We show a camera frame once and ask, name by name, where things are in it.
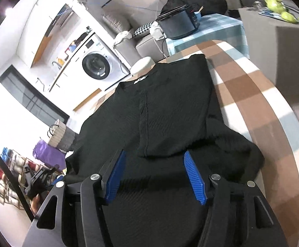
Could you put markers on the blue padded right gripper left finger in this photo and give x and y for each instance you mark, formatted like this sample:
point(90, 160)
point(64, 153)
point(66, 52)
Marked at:
point(111, 174)

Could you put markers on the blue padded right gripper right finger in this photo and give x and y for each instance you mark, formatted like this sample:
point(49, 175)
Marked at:
point(200, 179)

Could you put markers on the black knit sweater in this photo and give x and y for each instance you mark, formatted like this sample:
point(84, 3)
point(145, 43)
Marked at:
point(173, 110)

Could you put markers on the purple bag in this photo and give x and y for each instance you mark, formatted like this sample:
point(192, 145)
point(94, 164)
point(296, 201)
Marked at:
point(50, 156)

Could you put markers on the woven laundry basket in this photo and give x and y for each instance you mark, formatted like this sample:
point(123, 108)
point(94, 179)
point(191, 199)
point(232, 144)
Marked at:
point(62, 137)

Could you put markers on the shoe rack with shoes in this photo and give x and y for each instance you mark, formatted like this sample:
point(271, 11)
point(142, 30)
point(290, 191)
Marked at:
point(19, 166)

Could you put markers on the brown blue checkered bed cover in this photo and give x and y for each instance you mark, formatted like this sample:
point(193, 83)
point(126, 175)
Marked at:
point(253, 107)

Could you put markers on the white front-load washing machine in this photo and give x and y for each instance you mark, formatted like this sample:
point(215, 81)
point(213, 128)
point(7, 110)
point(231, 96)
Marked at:
point(95, 66)

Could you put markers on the round white stool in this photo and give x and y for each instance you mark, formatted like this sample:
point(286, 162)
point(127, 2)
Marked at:
point(141, 64)

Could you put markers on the dark glass door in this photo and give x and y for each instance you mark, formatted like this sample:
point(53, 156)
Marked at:
point(32, 99)

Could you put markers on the grey sofa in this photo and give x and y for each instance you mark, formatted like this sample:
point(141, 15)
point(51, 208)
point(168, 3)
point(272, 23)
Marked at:
point(133, 49)

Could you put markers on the light blue checkered tablecloth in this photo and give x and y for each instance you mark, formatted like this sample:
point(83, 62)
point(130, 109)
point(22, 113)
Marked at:
point(213, 27)

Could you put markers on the grey cabinet block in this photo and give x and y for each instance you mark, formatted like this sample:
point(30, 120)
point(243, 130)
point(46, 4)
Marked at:
point(274, 48)

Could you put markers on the black white checkered pillow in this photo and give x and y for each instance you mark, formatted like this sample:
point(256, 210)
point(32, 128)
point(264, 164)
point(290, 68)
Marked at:
point(142, 31)

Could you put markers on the black rice cooker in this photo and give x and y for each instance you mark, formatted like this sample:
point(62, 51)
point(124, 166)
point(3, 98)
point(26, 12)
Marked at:
point(179, 22)

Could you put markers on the black jacket pile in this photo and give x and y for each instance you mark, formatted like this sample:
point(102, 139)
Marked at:
point(209, 6)

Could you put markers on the green plush toy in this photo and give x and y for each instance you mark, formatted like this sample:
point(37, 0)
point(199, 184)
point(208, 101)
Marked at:
point(277, 10)

